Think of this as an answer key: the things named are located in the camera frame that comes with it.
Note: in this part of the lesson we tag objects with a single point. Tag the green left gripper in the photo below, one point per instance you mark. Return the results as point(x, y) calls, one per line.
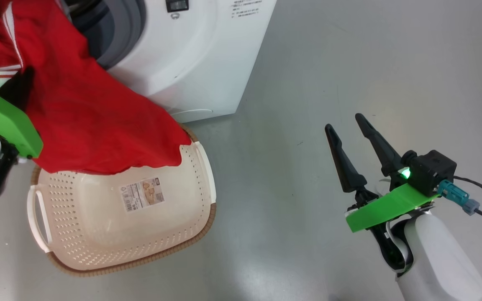
point(11, 125)

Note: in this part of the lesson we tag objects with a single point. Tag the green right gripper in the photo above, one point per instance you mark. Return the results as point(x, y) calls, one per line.
point(391, 205)

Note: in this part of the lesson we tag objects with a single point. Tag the red garment with white stripes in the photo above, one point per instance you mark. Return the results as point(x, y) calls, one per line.
point(82, 108)

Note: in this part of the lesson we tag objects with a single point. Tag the basket product label sticker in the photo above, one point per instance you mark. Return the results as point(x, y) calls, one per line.
point(142, 194)

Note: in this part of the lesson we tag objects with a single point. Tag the cream perforated laundry basket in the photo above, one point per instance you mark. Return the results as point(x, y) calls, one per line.
point(98, 234)

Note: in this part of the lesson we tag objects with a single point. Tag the white front-load washing machine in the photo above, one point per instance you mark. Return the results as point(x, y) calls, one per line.
point(191, 62)

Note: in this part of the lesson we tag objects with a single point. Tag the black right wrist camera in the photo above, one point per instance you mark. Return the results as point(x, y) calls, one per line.
point(431, 171)

